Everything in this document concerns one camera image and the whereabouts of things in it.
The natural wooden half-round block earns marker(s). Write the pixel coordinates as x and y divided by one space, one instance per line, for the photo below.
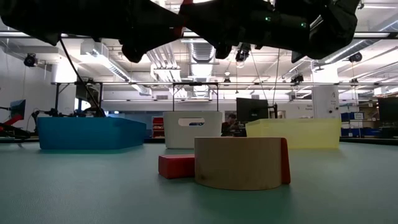
239 163

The red rectangular block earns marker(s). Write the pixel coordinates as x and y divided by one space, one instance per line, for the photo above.
175 166

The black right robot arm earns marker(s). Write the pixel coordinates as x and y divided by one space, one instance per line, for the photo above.
335 25

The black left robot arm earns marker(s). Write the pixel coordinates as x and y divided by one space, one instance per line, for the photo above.
46 18

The black neighbouring robot arm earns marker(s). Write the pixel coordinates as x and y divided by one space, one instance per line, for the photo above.
43 113

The black round ceiling fixture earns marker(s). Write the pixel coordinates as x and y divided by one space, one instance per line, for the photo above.
242 53
30 60
355 57
297 78

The dark computer monitor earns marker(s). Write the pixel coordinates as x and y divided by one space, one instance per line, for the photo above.
388 109
252 109

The dark hanging monitor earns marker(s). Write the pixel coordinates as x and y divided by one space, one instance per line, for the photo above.
87 91

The person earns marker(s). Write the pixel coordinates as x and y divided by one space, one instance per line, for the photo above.
230 125
93 112

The red storage shelf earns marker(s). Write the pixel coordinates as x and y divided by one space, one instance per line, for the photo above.
158 126

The white pillar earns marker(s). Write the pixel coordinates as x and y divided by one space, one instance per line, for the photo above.
325 102

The yellow plastic bin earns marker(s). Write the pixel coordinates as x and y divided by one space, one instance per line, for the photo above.
298 133

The blue plastic bin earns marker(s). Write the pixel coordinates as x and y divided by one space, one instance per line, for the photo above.
87 132

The red arch block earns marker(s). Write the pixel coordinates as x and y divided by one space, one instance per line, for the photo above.
285 161

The blue storage bin rack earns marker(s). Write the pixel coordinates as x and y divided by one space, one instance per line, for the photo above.
357 132

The blue-screen monitor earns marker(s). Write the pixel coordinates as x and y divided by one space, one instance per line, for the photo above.
18 109

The silver round air duct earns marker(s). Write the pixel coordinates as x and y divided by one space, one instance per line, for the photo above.
202 53

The long black workstation frame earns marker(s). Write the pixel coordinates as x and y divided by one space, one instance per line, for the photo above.
140 83

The black table edge rail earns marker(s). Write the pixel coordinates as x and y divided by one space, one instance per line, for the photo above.
367 140

